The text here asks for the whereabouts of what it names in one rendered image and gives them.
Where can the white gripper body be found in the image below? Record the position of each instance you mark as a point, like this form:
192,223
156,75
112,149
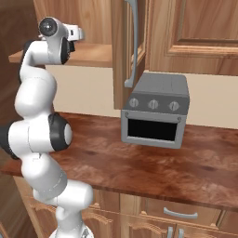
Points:
80,34

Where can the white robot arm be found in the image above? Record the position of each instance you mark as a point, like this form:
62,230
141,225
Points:
35,136

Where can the dark wooden cabinet door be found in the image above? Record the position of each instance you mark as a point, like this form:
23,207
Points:
12,24

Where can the closed wooden cabinet door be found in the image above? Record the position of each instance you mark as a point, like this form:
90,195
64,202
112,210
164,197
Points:
198,31

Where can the wooden base cabinet door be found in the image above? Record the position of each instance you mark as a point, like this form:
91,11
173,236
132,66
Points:
210,234
102,224
145,231

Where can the grey toaster oven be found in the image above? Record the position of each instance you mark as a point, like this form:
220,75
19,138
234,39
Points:
161,93

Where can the wooden drawer front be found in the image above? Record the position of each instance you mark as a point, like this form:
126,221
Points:
204,210

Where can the open wooden wall cabinet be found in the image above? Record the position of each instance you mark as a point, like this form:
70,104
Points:
89,52

